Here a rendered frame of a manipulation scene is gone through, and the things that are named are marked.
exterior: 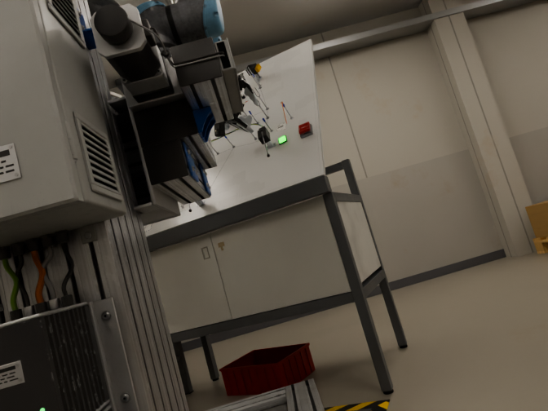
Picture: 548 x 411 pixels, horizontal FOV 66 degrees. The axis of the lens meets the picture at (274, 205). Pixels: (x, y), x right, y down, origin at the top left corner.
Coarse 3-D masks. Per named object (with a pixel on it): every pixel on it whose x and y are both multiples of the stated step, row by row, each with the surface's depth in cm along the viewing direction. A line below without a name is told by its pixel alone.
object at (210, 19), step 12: (180, 0) 118; (192, 0) 117; (204, 0) 116; (216, 0) 117; (180, 12) 116; (192, 12) 116; (204, 12) 116; (216, 12) 117; (180, 24) 116; (192, 24) 117; (204, 24) 117; (216, 24) 118; (180, 36) 118; (192, 36) 119; (204, 36) 120; (216, 36) 122
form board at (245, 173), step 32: (288, 64) 226; (256, 96) 223; (288, 96) 209; (256, 128) 206; (288, 128) 194; (320, 128) 185; (224, 160) 204; (256, 160) 192; (288, 160) 181; (320, 160) 171; (224, 192) 190; (256, 192) 179; (160, 224) 199
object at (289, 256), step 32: (256, 224) 181; (288, 224) 175; (320, 224) 170; (224, 256) 187; (256, 256) 181; (288, 256) 175; (320, 256) 170; (224, 288) 187; (256, 288) 181; (288, 288) 175; (320, 288) 170
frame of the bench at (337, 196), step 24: (336, 192) 175; (336, 216) 167; (336, 240) 167; (360, 288) 163; (384, 288) 215; (264, 312) 179; (288, 312) 175; (360, 312) 163; (192, 336) 193; (384, 360) 162; (384, 384) 160
